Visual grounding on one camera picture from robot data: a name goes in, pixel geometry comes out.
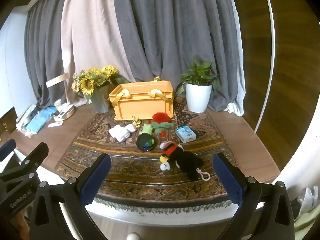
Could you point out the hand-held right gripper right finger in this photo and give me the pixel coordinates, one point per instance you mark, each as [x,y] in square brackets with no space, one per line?
[228,177]

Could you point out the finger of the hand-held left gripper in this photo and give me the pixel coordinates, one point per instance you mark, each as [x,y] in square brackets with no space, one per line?
[7,146]
[37,152]

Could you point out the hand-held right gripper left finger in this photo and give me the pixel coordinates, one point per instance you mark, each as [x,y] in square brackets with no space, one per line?
[96,177]

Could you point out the blue cartoon tissue pack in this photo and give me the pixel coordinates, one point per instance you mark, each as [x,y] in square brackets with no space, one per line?
[185,133]

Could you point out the orange plastic basket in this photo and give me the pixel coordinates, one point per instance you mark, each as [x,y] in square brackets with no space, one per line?
[142,107]

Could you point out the wooden drawer cabinet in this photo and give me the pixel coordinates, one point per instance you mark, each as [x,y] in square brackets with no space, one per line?
[6,122]

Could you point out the blue cloth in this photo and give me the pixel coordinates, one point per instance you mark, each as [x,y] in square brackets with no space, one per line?
[40,120]

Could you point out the white remote control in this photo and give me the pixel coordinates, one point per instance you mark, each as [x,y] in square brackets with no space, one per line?
[55,124]

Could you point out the stack of white papers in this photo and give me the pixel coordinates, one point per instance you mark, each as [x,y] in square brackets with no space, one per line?
[25,117]

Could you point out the patterned brown rug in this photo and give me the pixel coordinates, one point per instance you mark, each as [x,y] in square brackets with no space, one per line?
[140,180]

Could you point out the white folded socks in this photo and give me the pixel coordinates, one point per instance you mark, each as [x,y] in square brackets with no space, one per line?
[120,132]

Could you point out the black ball with colourful patch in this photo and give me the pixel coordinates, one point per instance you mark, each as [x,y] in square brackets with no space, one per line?
[143,141]

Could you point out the small yellow toy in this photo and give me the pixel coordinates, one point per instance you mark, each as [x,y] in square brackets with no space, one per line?
[136,122]

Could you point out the green plush toy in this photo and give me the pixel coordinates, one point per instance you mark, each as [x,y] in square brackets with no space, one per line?
[146,129]

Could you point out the white round knob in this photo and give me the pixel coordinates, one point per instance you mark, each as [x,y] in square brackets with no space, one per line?
[133,236]

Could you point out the white curtain lining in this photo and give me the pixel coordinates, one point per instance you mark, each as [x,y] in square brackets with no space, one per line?
[237,107]

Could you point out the grey-green ribbed vase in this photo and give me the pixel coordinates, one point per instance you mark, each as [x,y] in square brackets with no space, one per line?
[101,102]

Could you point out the white plastic bag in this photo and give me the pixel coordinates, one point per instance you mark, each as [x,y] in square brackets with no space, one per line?
[307,200]

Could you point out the sunflower bouquet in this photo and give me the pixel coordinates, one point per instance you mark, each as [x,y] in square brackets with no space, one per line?
[87,83]

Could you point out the green plant in white pot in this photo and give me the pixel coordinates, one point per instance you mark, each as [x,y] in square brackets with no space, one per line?
[198,97]

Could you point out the red flower plush toy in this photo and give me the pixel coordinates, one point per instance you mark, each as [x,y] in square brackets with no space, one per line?
[160,118]

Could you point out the grey curtain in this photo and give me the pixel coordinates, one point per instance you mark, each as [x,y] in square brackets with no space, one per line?
[175,30]
[45,55]

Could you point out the pink curtain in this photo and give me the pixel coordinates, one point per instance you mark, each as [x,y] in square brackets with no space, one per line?
[95,30]

